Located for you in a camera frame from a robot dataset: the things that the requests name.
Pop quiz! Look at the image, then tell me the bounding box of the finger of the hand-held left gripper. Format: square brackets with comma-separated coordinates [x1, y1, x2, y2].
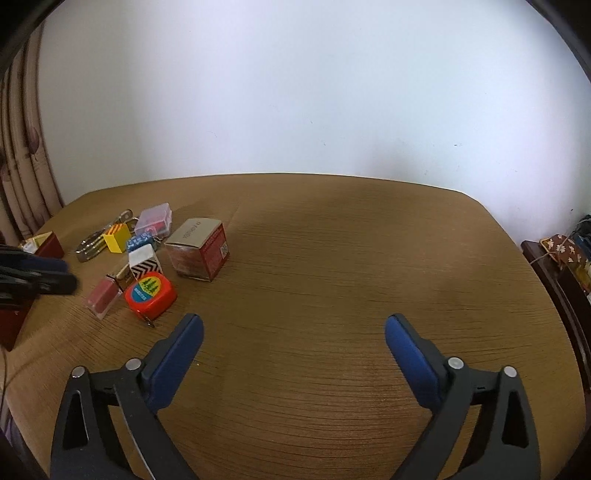
[0, 246, 69, 275]
[0, 273, 78, 309]

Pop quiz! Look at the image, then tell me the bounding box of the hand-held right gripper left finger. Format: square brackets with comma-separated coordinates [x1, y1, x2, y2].
[50, 313, 205, 480]

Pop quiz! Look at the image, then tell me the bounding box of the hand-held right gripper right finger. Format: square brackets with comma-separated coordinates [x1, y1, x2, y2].
[385, 313, 542, 480]

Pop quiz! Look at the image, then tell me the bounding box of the red eraser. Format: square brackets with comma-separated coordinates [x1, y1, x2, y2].
[84, 274, 124, 320]

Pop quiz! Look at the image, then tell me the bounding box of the silver metal tool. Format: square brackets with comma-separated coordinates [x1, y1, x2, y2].
[76, 209, 139, 264]

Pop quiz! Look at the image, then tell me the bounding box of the orange tape measure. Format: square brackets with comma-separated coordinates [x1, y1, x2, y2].
[124, 271, 178, 328]

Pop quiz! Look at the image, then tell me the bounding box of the yellow striped small box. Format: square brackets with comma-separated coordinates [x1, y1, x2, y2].
[103, 223, 131, 254]

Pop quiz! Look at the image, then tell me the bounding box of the white box with black chevrons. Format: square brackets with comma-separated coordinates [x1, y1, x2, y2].
[128, 244, 163, 283]

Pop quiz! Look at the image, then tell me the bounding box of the beige and red cardboard box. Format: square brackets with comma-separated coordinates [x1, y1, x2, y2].
[165, 218, 230, 282]

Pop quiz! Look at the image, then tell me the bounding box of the clear box with pink contents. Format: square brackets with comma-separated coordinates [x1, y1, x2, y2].
[135, 202, 174, 239]

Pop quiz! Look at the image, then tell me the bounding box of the beige floral curtain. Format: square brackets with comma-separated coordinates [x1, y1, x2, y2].
[0, 23, 65, 243]

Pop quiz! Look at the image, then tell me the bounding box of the dark wooden chair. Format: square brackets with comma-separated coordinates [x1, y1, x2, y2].
[521, 239, 591, 374]

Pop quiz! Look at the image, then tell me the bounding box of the brown floral cloth bag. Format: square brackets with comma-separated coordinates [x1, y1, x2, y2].
[539, 232, 591, 280]

